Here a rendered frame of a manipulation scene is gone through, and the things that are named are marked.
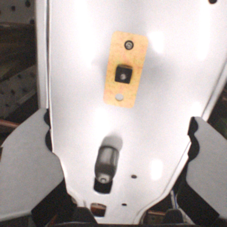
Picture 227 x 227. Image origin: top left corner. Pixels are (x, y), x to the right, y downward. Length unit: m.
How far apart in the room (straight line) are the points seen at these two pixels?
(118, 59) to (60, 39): 0.07
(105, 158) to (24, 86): 0.46
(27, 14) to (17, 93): 0.26
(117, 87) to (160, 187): 0.19
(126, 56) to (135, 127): 0.09
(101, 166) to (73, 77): 0.12
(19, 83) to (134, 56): 0.51
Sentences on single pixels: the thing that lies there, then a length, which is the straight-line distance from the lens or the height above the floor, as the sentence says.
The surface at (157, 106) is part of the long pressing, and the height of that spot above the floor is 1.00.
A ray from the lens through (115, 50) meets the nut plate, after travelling 0.19.
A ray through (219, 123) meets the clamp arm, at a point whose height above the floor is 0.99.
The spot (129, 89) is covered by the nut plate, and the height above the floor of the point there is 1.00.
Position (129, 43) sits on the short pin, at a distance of 0.18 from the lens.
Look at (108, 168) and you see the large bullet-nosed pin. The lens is 0.23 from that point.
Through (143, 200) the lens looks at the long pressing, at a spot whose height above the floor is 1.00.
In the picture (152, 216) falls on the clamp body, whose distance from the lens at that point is 0.52.
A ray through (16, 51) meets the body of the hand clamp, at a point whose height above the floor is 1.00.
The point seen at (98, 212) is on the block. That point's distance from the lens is 0.57.
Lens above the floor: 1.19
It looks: 59 degrees down
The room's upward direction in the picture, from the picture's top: 167 degrees counter-clockwise
